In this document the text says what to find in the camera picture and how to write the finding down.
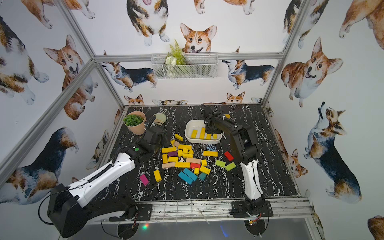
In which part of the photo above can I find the white plastic bin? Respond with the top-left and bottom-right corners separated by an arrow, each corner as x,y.
185,120 -> 223,145

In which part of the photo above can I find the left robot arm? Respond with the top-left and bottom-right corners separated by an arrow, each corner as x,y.
47,115 -> 168,238

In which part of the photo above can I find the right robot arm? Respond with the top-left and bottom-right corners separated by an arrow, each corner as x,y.
201,104 -> 265,216

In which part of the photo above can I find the yellow long block left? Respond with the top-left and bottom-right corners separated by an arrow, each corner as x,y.
162,147 -> 177,154

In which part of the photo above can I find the purple block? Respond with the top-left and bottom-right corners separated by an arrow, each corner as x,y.
168,151 -> 179,157

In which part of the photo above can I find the terracotta pot with plant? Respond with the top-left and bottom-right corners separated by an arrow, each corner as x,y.
123,111 -> 147,135

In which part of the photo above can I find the blue grid block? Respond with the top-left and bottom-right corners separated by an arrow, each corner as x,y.
206,144 -> 217,152

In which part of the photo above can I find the natural wood block lower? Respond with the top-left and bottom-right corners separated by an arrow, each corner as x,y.
162,162 -> 175,169

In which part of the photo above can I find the natural wood block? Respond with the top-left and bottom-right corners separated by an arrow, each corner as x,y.
162,162 -> 175,169
186,158 -> 201,164

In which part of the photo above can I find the long yellow block right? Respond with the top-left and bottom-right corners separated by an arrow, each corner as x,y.
203,151 -> 218,157

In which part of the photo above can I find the yellow long block bottom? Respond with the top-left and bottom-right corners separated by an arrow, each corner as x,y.
175,162 -> 191,168

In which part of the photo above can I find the green block left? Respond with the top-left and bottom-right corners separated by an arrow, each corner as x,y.
215,160 -> 226,168

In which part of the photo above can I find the green block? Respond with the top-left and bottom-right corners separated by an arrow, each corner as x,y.
215,160 -> 226,168
225,163 -> 236,172

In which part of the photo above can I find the natural wood block upper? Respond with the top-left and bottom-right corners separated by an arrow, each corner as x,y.
186,158 -> 201,164

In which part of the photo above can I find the teal long block front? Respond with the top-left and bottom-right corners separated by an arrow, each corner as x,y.
178,172 -> 194,185

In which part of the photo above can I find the teal long block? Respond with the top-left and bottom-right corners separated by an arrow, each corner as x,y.
178,172 -> 194,185
183,168 -> 198,181

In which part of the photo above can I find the teal long block rear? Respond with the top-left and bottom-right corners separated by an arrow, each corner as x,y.
183,168 -> 198,181

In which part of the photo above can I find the red block in pile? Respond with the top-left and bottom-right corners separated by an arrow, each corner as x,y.
190,163 -> 201,169

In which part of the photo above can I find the green block right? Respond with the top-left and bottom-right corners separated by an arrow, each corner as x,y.
225,163 -> 236,172

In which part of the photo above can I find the small teal block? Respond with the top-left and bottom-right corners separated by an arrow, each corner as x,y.
199,173 -> 207,181

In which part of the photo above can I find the artificial fern and flower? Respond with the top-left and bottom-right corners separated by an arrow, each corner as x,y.
165,40 -> 187,78

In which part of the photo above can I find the white wire wall basket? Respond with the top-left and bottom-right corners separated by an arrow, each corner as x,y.
151,53 -> 219,80

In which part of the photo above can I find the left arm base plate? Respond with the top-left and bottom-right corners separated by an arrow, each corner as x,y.
109,204 -> 153,222

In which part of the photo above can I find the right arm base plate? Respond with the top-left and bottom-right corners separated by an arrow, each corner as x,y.
229,201 -> 274,218

